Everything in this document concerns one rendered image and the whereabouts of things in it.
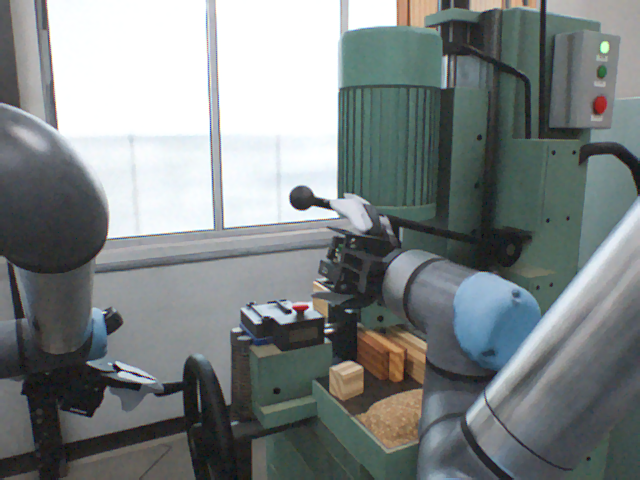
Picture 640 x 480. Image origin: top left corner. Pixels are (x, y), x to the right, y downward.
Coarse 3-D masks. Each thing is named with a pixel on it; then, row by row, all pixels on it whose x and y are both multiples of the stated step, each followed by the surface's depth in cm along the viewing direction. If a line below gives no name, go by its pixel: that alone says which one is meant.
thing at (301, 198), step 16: (304, 192) 66; (304, 208) 67; (400, 224) 75; (416, 224) 76; (464, 240) 81; (480, 240) 83; (496, 240) 83; (512, 240) 83; (528, 240) 88; (480, 256) 87; (496, 256) 83; (512, 256) 84
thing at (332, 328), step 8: (328, 304) 98; (328, 312) 98; (344, 312) 92; (352, 312) 91; (328, 320) 98; (336, 320) 95; (344, 320) 92; (352, 320) 90; (328, 328) 93; (336, 328) 93; (344, 328) 92; (352, 328) 91; (328, 336) 93; (336, 336) 94; (344, 336) 93; (352, 336) 91; (336, 344) 96; (344, 344) 93; (352, 344) 91; (344, 352) 93; (352, 352) 92
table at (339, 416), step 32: (320, 384) 84; (384, 384) 84; (416, 384) 84; (256, 416) 84; (288, 416) 83; (320, 416) 84; (352, 416) 75; (352, 448) 75; (384, 448) 67; (416, 448) 68
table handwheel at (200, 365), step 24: (192, 360) 82; (192, 384) 92; (216, 384) 76; (192, 408) 94; (216, 408) 73; (192, 432) 82; (216, 432) 71; (240, 432) 84; (264, 432) 86; (192, 456) 93; (216, 456) 71
